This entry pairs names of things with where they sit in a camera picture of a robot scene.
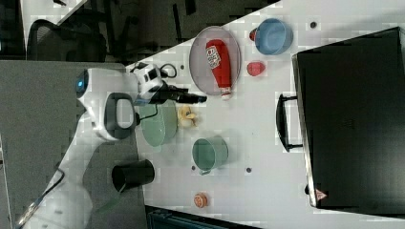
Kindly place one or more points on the blue bowl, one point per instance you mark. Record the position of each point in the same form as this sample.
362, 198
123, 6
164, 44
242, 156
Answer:
273, 36

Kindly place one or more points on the black office chair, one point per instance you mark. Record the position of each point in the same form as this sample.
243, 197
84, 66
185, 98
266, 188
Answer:
66, 43

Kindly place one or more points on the orange slice toy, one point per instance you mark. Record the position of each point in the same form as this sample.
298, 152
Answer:
200, 200

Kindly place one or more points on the black toaster oven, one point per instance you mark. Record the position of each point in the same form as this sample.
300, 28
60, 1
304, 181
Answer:
351, 107

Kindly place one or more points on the green perforated colander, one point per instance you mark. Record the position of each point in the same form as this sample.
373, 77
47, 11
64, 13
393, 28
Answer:
159, 123

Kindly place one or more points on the black cylinder container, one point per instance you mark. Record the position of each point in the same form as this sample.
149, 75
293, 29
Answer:
132, 175

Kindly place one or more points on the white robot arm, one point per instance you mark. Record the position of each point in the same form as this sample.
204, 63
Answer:
109, 98

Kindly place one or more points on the yellow toy banana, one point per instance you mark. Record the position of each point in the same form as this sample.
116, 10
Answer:
186, 117

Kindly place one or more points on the green metal cup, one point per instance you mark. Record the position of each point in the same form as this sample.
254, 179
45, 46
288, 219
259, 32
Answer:
209, 153

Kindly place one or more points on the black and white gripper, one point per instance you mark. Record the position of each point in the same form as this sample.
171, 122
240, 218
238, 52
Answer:
152, 89

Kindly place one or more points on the red toy strawberry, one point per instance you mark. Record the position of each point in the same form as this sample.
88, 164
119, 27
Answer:
255, 68
252, 35

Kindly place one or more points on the red ketchup bottle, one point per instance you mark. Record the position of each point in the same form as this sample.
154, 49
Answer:
217, 56

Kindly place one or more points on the round grey plate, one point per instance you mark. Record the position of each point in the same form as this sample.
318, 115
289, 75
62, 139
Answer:
198, 66

